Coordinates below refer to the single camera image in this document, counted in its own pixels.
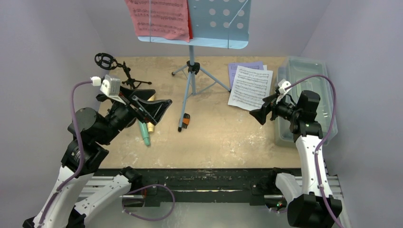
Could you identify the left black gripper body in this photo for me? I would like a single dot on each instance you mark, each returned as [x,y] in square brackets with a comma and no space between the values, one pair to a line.
[121,115]

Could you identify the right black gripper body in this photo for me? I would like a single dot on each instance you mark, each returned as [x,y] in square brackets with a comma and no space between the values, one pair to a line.
[273,107]

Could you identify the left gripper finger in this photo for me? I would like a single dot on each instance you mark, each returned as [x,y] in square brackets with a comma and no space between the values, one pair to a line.
[150,111]
[127,95]

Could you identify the beige microphone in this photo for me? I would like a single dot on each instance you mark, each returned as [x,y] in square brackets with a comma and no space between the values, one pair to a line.
[150,126]

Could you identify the green microphone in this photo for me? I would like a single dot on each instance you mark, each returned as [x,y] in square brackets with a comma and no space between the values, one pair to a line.
[144,133]

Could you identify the black round-base mic stand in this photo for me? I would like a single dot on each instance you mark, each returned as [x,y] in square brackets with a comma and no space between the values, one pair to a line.
[102,97]

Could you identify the white sheet music page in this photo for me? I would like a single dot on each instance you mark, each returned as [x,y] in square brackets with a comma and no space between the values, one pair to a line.
[249,87]

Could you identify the black tripod mic stand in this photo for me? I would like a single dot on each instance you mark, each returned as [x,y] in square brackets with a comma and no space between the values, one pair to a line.
[108,62]

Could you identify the purple sheet music page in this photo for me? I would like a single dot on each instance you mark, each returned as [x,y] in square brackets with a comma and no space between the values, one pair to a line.
[232,68]

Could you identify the blue music stand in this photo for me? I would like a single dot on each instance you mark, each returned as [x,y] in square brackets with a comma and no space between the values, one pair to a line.
[214,23]

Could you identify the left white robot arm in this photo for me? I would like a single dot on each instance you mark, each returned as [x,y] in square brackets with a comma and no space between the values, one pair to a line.
[91,133]

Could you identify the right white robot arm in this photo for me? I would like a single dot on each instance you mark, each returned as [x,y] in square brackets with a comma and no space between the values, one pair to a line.
[311,204]

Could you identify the orange hex key set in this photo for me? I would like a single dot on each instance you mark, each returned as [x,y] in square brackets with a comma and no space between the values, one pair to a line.
[185,121]

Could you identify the clear plastic storage box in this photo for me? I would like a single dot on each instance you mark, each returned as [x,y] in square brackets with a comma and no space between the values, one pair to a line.
[297,68]

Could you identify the red sheet music page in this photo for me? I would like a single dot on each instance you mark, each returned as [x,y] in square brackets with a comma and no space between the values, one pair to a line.
[166,19]

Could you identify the bright red sheet behind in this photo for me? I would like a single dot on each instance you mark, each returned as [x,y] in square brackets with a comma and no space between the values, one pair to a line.
[189,28]

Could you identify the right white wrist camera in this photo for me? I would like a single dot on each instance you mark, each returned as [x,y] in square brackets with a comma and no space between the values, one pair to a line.
[282,89]

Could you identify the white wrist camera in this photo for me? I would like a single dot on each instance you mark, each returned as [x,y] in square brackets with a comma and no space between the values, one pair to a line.
[282,89]
[108,85]

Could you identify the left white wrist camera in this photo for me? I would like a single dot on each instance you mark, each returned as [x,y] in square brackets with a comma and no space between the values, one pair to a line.
[108,85]

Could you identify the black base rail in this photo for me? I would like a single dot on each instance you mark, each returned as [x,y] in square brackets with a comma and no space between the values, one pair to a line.
[254,186]

